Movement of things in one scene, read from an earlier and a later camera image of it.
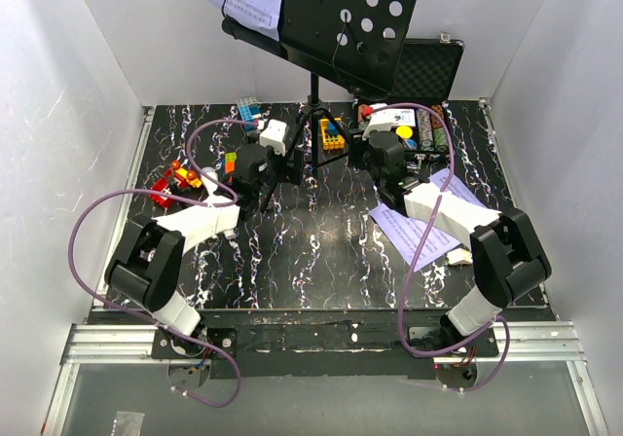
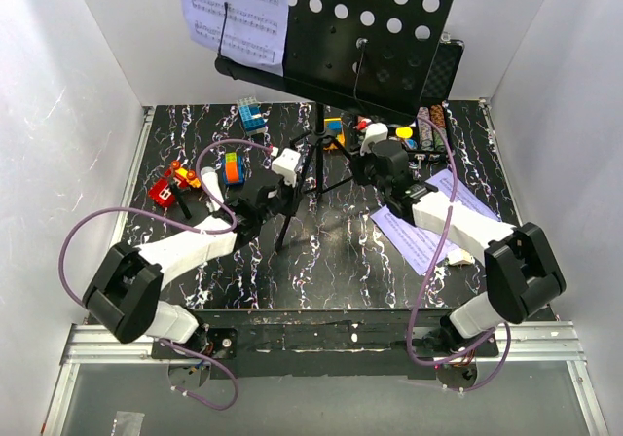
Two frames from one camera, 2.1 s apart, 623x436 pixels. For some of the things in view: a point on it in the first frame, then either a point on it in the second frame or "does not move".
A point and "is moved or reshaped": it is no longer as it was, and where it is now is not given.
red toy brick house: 176,175 does not move
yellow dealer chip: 404,131 does not move
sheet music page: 409,235 does not move
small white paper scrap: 459,256 does not move
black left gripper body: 277,169 → 285,202
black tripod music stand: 351,25 is moved or reshaped
